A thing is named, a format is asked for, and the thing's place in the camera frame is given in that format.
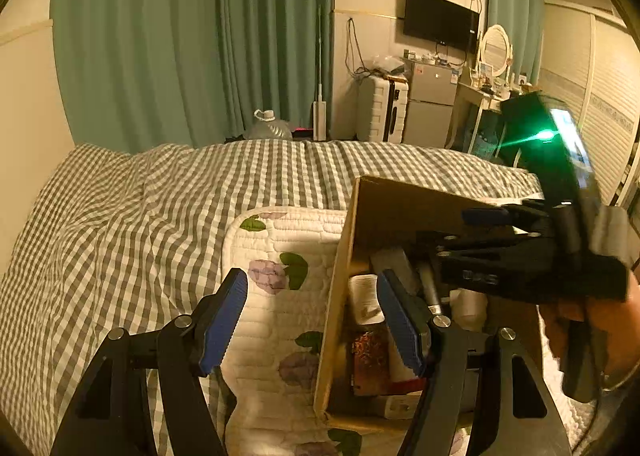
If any brown cardboard box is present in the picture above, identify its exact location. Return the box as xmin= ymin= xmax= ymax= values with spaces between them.
xmin=314 ymin=176 xmax=523 ymax=433

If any narrow green curtain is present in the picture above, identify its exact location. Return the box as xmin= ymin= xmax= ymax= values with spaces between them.
xmin=486 ymin=0 xmax=544 ymax=84

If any white mop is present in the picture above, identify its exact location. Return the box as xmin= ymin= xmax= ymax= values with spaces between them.
xmin=314 ymin=5 xmax=326 ymax=142

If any black power adapter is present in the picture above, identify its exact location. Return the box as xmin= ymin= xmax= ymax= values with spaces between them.
xmin=370 ymin=247 xmax=422 ymax=296

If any white floral quilted mat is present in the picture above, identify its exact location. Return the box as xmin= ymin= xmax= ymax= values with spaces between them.
xmin=211 ymin=204 xmax=597 ymax=456

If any large green curtain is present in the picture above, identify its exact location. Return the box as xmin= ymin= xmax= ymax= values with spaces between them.
xmin=51 ymin=0 xmax=334 ymax=153

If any white plug adapter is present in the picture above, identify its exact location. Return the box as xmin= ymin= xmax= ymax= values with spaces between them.
xmin=369 ymin=392 xmax=421 ymax=420

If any clear water jug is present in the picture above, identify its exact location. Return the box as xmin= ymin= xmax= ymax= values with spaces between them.
xmin=244 ymin=109 xmax=293 ymax=141

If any black hanging cable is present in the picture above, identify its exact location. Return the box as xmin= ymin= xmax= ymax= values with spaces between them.
xmin=345 ymin=16 xmax=374 ymax=82

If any green checkered bed cover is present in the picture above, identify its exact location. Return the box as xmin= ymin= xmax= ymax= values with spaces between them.
xmin=1 ymin=140 xmax=539 ymax=455

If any white red bottle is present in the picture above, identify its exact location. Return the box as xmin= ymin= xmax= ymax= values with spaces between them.
xmin=347 ymin=274 xmax=385 ymax=326

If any silver mini fridge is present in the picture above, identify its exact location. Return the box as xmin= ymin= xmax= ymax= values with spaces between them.
xmin=402 ymin=62 xmax=458 ymax=148

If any white dressing table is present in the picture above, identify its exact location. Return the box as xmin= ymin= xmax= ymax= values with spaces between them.
xmin=446 ymin=82 xmax=502 ymax=154

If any white suitcase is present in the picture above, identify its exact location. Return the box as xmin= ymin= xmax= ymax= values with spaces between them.
xmin=356 ymin=76 xmax=409 ymax=144

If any red patterned box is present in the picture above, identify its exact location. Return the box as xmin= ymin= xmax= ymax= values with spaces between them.
xmin=352 ymin=327 xmax=390 ymax=396

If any white louvered wardrobe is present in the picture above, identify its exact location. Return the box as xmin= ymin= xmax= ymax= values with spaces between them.
xmin=538 ymin=1 xmax=639 ymax=204

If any person right hand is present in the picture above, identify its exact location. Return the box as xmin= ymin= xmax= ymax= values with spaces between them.
xmin=539 ymin=273 xmax=639 ymax=382

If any black wall television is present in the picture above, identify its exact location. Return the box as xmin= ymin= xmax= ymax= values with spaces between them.
xmin=402 ymin=0 xmax=480 ymax=52

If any oval vanity mirror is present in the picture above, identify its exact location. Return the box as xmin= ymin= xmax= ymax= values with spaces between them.
xmin=477 ymin=24 xmax=513 ymax=77

